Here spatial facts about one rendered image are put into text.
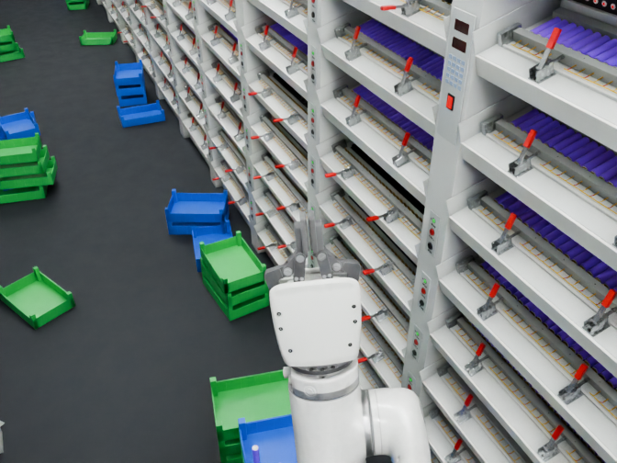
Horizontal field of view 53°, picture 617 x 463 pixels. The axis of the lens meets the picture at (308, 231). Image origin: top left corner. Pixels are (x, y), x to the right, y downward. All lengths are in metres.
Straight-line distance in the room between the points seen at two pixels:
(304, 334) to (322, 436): 0.12
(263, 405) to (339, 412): 1.43
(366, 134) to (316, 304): 1.17
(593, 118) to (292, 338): 0.65
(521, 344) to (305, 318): 0.85
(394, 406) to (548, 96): 0.65
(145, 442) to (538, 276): 1.58
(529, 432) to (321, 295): 0.97
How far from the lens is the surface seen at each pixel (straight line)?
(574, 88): 1.17
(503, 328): 1.49
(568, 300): 1.30
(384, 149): 1.73
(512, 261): 1.37
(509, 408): 1.59
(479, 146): 1.37
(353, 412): 0.73
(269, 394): 2.16
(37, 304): 3.08
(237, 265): 2.80
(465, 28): 1.32
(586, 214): 1.20
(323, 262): 0.66
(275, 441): 1.85
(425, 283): 1.65
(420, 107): 1.52
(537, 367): 1.43
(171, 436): 2.41
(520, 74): 1.23
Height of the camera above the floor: 1.91
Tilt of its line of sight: 36 degrees down
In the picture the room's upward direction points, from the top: straight up
